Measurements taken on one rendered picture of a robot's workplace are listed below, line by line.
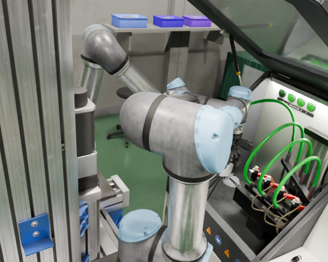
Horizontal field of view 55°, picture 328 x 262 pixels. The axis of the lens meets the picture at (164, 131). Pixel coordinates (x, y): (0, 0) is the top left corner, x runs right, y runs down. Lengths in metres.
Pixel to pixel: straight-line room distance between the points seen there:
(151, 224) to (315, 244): 0.71
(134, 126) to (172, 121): 0.07
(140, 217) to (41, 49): 0.51
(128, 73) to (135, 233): 0.57
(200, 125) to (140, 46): 3.85
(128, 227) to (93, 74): 0.64
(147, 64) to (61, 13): 3.79
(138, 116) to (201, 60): 4.47
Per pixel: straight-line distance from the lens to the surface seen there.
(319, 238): 1.37
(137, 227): 0.89
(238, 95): 1.02
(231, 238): 1.37
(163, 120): 0.56
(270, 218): 1.48
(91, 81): 1.28
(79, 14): 3.97
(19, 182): 0.85
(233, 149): 1.12
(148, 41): 4.40
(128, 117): 0.59
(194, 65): 4.98
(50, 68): 0.74
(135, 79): 1.17
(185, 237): 0.77
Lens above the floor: 1.89
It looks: 27 degrees down
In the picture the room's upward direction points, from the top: 6 degrees clockwise
